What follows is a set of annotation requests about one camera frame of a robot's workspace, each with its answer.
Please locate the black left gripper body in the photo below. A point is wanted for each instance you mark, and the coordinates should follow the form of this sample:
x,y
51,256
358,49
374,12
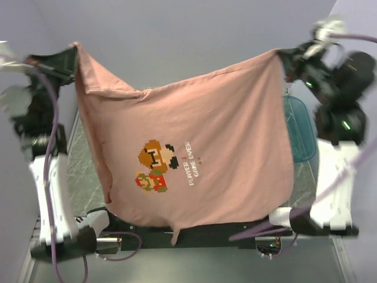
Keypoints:
x,y
40,85

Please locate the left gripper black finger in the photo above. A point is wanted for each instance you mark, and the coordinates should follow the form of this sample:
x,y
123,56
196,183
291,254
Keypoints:
x,y
59,77
61,63

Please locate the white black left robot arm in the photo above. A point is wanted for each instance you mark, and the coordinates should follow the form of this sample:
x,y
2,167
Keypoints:
x,y
44,147

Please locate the teal translucent plastic basin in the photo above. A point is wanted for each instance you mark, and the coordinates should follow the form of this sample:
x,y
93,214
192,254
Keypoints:
x,y
302,138

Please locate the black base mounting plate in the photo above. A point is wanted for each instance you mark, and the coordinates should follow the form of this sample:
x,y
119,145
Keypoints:
x,y
209,236

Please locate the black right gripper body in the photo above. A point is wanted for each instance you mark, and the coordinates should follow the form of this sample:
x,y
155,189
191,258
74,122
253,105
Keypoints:
x,y
312,73

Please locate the pink t-shirt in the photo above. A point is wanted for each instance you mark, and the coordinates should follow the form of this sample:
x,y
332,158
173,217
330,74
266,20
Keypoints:
x,y
207,150

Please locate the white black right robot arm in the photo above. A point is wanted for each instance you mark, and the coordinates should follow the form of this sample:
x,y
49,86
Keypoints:
x,y
341,127

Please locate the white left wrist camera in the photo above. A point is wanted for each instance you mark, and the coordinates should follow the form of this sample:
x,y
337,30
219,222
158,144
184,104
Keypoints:
x,y
9,63

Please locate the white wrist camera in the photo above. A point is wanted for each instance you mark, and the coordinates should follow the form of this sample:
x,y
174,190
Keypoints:
x,y
325,34
9,63

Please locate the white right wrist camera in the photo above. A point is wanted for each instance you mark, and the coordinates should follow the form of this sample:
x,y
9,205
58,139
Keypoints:
x,y
325,34

